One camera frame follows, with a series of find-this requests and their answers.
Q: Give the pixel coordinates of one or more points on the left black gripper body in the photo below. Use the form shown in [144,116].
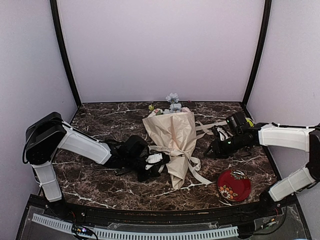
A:
[131,164]

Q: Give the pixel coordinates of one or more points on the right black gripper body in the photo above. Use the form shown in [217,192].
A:
[227,149]

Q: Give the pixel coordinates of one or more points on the white printed ribbon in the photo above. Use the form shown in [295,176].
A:
[190,160]

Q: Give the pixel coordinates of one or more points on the beige wrapping paper sheet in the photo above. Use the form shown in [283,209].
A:
[175,145]

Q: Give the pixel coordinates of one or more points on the pink fake rose stem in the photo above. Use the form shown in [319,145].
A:
[185,110]

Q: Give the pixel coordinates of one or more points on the blue fake flower stem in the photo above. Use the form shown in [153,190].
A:
[173,99]

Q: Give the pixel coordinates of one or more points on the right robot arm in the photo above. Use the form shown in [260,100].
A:
[294,147]

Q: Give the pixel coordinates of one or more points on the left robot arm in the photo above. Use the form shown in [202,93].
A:
[49,136]

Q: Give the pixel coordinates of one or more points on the yellow-green cup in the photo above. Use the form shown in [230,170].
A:
[251,123]

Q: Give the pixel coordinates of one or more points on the red floral plate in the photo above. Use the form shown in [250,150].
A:
[234,185]

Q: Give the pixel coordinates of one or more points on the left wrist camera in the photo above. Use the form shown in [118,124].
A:
[157,160]

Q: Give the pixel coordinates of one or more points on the black front table rail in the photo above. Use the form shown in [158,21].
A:
[243,214]

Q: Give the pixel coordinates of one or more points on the white slotted cable duct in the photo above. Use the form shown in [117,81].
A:
[133,232]

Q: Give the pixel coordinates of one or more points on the right black frame post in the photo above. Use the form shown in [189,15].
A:
[258,53]

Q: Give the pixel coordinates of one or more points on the black frame post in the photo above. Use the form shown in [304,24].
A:
[63,52]
[258,53]

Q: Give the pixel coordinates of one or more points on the left black frame post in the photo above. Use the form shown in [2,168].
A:
[63,52]

